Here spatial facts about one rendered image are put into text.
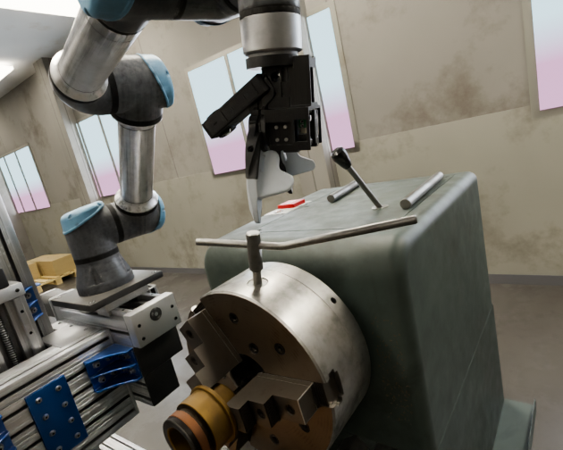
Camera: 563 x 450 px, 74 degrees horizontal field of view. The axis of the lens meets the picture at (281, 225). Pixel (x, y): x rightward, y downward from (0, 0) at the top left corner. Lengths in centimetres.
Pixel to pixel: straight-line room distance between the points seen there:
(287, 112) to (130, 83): 47
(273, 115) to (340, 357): 35
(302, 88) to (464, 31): 272
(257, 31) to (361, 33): 292
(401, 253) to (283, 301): 20
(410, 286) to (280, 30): 41
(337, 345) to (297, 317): 7
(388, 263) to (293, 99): 29
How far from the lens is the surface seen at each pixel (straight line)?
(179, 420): 58
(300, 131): 50
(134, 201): 110
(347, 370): 60
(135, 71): 89
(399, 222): 52
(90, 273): 113
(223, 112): 53
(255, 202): 47
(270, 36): 49
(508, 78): 312
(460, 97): 315
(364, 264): 62
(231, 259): 82
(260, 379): 62
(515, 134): 312
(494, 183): 318
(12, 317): 117
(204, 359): 62
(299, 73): 49
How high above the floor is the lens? 144
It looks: 12 degrees down
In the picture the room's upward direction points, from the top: 13 degrees counter-clockwise
